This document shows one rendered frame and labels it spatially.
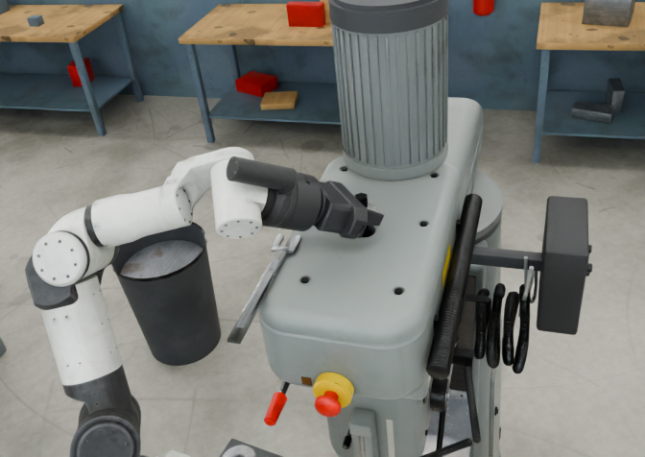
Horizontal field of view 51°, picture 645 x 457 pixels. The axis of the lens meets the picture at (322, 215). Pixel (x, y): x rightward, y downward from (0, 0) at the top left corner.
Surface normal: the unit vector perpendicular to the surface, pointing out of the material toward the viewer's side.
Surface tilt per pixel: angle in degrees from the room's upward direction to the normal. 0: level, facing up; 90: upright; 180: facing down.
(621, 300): 0
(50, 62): 90
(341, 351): 90
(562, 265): 90
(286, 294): 0
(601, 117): 90
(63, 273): 62
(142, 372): 0
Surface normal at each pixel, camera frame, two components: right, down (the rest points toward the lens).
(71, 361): -0.10, 0.13
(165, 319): 0.05, 0.62
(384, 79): -0.24, 0.58
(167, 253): -0.10, -0.82
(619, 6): -0.47, 0.54
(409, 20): 0.25, 0.53
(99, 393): 0.25, 0.04
